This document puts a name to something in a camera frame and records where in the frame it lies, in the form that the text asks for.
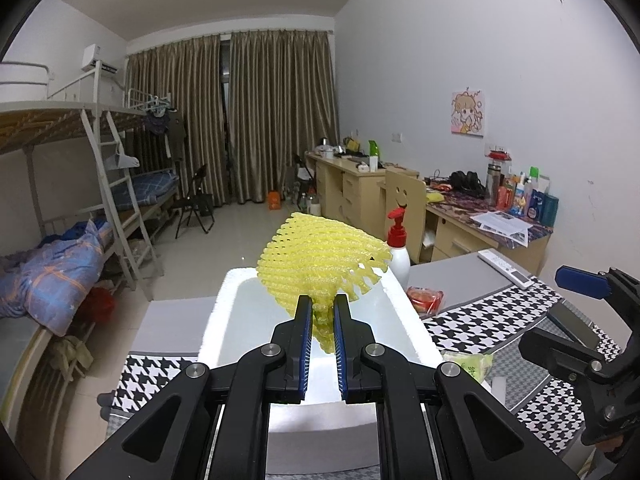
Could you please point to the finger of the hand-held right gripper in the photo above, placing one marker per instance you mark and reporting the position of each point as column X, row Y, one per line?
column 582, row 281
column 555, row 350

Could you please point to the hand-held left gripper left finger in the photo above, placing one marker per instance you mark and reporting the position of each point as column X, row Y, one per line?
column 306, row 345

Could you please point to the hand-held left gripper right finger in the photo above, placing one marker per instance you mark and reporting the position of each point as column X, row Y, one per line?
column 341, row 350

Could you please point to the white foam box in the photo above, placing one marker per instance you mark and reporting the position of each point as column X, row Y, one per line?
column 240, row 320

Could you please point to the yellow foam fruit net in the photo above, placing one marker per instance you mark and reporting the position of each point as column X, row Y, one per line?
column 320, row 255

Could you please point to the black phone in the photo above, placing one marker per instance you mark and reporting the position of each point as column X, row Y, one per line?
column 570, row 322

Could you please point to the white tissue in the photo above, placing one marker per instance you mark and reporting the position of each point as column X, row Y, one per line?
column 498, row 390

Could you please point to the white remote control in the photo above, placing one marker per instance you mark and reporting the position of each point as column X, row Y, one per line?
column 505, row 267

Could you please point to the yellow-green plastic bag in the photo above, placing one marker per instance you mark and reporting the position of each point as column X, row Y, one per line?
column 470, row 367

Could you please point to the black white houndstooth cloth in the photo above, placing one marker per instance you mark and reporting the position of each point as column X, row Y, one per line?
column 465, row 325

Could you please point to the cluster of toiletry bottles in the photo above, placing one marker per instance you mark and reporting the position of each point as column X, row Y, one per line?
column 535, row 200

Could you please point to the white printed papers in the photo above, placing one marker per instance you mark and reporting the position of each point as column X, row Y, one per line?
column 502, row 225

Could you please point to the red snack packet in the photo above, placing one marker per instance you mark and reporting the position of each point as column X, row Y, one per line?
column 425, row 299

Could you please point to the white bottle with red pump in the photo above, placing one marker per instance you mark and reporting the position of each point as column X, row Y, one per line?
column 400, row 265

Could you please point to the steel thermos flask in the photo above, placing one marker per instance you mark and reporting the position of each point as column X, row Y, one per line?
column 493, row 185

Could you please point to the wooden desk with dark cover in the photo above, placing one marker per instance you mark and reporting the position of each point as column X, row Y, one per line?
column 460, row 215

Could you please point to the orange container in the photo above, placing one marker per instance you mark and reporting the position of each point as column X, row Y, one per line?
column 274, row 201

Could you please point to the black headphones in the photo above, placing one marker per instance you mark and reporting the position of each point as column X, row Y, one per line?
column 467, row 182

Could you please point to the wooden chair with smiley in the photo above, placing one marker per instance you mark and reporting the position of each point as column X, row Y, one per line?
column 402, row 195

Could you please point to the yellow cloth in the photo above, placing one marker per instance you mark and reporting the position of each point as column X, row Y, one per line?
column 437, row 198

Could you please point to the black folding chair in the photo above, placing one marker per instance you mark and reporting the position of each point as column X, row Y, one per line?
column 192, row 205

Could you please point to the white cooking pot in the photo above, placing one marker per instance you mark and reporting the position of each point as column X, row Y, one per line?
column 325, row 151

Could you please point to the red bag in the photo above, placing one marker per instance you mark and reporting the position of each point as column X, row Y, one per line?
column 100, row 307

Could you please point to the white metal bunk bed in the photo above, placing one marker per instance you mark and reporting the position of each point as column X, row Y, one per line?
column 30, row 120
column 145, row 210

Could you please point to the blue checked mattress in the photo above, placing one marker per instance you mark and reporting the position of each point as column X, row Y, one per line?
column 155, row 185

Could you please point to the pale yellow clothes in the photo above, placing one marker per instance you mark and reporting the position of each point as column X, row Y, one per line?
column 70, row 355

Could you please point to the brown curtain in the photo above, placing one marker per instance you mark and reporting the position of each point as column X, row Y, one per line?
column 175, row 120
column 280, row 110

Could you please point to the white bunk bed ladder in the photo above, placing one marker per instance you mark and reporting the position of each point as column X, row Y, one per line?
column 112, row 195

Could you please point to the dark hanging clothes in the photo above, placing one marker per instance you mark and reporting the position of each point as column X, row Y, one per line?
column 172, row 130

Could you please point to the blue plaid quilt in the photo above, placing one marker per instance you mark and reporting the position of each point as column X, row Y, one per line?
column 55, row 275

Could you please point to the white air conditioner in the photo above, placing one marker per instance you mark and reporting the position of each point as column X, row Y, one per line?
column 97, row 57

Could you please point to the red wall shelf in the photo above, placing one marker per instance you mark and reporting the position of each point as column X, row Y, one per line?
column 499, row 153

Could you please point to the pink cartoon wall poster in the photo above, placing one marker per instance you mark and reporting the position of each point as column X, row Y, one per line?
column 468, row 112

